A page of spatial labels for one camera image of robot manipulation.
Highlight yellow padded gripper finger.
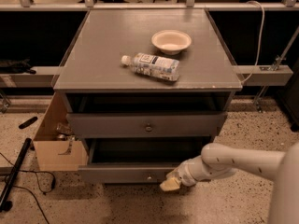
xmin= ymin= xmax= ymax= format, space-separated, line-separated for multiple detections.
xmin=160 ymin=172 xmax=181 ymax=192

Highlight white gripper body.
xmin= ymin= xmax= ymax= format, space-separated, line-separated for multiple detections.
xmin=175 ymin=156 xmax=219 ymax=187

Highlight grey drawer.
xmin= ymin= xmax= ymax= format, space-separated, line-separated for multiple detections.
xmin=66 ymin=112 xmax=227 ymax=138
xmin=78 ymin=136 xmax=211 ymax=184

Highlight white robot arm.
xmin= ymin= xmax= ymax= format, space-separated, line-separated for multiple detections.
xmin=160 ymin=143 xmax=299 ymax=224

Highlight grey top drawer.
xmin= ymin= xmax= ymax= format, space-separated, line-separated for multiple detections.
xmin=66 ymin=112 xmax=227 ymax=138

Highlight grey wooden drawer cabinet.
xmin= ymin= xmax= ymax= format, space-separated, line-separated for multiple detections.
xmin=50 ymin=8 xmax=243 ymax=151

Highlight clear plastic water bottle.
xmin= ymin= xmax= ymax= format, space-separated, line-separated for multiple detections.
xmin=121 ymin=53 xmax=179 ymax=82

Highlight items inside cardboard box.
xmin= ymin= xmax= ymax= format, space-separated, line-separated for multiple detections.
xmin=55 ymin=122 xmax=75 ymax=141

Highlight cardboard box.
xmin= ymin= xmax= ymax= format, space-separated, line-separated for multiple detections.
xmin=34 ymin=93 xmax=88 ymax=171

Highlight white paper bowl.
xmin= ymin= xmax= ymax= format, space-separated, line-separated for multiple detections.
xmin=151 ymin=30 xmax=192 ymax=55

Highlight black marker on floor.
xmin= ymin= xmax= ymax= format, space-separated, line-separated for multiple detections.
xmin=19 ymin=117 xmax=38 ymax=130

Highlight black pole on floor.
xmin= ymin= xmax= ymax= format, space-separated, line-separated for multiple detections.
xmin=0 ymin=138 xmax=32 ymax=212

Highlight metal railing frame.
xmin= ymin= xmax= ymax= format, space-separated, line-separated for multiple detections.
xmin=0 ymin=0 xmax=299 ymax=114

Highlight black floor cable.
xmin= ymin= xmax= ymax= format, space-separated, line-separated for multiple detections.
xmin=0 ymin=152 xmax=57 ymax=224

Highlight white cable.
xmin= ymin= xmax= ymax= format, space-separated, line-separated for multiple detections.
xmin=240 ymin=0 xmax=265 ymax=86

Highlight black object on rail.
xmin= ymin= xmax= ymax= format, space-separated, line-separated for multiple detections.
xmin=0 ymin=59 xmax=36 ymax=75

